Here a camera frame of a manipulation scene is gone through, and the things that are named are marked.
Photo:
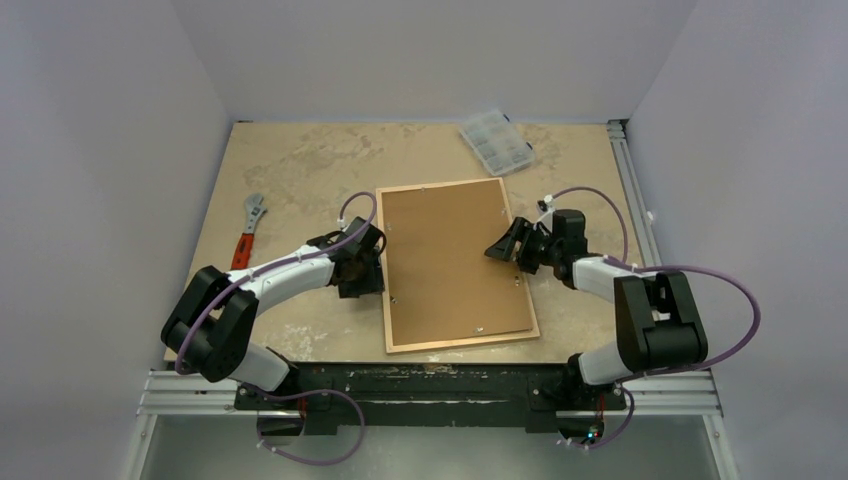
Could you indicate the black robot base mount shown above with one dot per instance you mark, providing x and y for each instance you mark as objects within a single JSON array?
[{"x": 539, "y": 398}]

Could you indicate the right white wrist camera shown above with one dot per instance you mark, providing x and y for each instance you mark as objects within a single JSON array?
[{"x": 545, "y": 209}]

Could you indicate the brown hardboard backing board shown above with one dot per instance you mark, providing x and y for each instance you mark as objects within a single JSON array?
[{"x": 450, "y": 258}]

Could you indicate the clear plastic organizer box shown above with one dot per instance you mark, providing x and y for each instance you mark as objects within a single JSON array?
[{"x": 497, "y": 143}]

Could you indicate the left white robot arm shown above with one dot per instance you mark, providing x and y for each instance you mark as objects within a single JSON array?
[{"x": 211, "y": 325}]

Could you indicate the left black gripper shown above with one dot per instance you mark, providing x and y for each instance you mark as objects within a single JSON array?
[{"x": 372, "y": 284}]

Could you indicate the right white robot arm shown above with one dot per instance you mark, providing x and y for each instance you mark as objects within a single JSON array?
[{"x": 657, "y": 323}]

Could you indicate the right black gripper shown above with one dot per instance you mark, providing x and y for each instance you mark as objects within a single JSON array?
[{"x": 527, "y": 244}]

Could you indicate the light wooden picture frame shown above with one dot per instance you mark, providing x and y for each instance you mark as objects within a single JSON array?
[{"x": 464, "y": 344}]

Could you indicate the red handled adjustable wrench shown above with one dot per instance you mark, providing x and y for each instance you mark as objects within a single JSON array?
[{"x": 254, "y": 210}]

